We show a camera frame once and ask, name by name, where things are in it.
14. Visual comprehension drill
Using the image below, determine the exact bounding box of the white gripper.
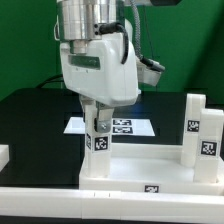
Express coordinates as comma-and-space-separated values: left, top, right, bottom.
60, 33, 138, 133

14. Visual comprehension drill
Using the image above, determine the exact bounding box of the white desk top tray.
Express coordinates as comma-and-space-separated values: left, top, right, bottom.
79, 143, 224, 196

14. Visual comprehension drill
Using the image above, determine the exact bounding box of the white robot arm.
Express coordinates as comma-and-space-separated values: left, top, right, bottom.
55, 0, 138, 133

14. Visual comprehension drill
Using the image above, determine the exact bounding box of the fiducial marker sheet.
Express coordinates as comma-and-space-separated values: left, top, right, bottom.
64, 117, 155, 136

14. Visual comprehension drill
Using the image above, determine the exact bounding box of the white left fence block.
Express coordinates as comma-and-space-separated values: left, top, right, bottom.
0, 145, 9, 172

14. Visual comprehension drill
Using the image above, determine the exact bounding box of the black cable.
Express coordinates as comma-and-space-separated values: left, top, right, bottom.
35, 73, 66, 89

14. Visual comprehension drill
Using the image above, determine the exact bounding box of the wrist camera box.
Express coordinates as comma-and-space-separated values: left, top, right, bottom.
136, 59, 165, 86

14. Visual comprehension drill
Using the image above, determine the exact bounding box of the white front fence rail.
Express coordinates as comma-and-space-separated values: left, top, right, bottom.
0, 187, 224, 224

